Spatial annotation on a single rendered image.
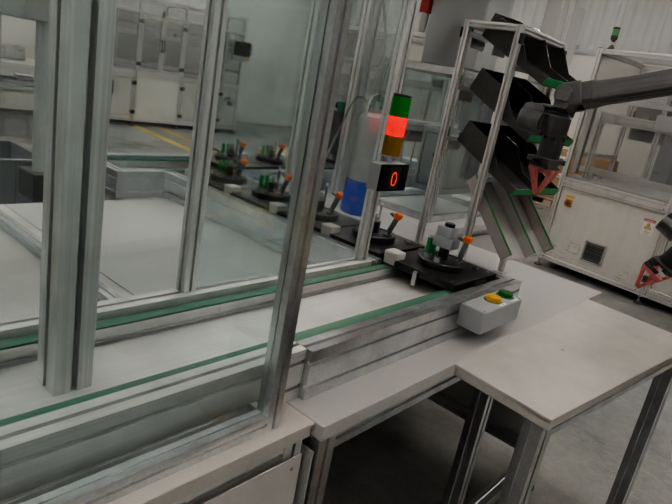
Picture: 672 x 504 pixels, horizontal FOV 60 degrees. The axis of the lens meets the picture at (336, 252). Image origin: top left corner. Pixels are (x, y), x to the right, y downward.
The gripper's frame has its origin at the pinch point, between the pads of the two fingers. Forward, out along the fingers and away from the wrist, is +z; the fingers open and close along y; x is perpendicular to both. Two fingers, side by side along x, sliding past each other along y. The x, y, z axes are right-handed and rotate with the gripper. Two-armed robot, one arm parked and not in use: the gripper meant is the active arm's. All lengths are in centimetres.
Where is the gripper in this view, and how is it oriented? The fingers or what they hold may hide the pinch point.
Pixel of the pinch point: (536, 191)
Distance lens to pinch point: 162.8
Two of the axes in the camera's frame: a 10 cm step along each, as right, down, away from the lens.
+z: -2.1, 9.3, 3.0
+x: 7.2, 3.5, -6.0
